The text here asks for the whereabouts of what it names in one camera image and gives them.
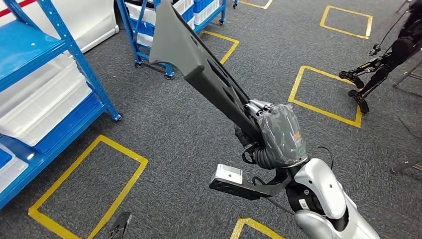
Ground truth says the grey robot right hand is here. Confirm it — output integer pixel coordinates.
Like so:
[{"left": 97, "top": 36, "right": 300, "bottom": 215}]
[{"left": 234, "top": 99, "right": 309, "bottom": 170}]

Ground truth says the black plastic car part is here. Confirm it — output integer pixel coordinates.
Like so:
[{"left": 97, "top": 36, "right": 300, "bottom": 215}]
[{"left": 149, "top": 0, "right": 264, "bottom": 146}]

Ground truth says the blue wheeled shelf cart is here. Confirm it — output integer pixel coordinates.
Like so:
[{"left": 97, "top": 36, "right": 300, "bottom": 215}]
[{"left": 116, "top": 0, "right": 239, "bottom": 80}]

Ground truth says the blue metal shelf rack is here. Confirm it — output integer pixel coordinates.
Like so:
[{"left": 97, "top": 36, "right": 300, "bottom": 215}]
[{"left": 0, "top": 0, "right": 122, "bottom": 212}]

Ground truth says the grey metal stand leg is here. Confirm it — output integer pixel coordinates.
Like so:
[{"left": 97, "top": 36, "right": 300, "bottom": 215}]
[{"left": 390, "top": 154, "right": 422, "bottom": 175}]

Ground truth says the yellow floor tape square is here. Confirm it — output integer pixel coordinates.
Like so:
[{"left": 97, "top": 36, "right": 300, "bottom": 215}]
[{"left": 28, "top": 134, "right": 149, "bottom": 239}]

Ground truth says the white car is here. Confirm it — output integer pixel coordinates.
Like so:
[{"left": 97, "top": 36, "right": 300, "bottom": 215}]
[{"left": 0, "top": 0, "right": 120, "bottom": 53}]

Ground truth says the red barrier belt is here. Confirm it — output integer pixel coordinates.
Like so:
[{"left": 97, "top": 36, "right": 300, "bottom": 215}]
[{"left": 0, "top": 0, "right": 35, "bottom": 17}]

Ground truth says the black right camera bracket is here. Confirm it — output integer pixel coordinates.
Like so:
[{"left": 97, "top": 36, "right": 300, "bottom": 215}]
[{"left": 209, "top": 171, "right": 293, "bottom": 201}]

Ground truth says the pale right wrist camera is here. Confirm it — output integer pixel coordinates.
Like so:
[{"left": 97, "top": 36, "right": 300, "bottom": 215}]
[{"left": 214, "top": 164, "right": 244, "bottom": 185}]

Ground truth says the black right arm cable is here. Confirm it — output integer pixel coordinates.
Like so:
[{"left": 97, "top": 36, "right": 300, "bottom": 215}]
[{"left": 252, "top": 176, "right": 296, "bottom": 216}]

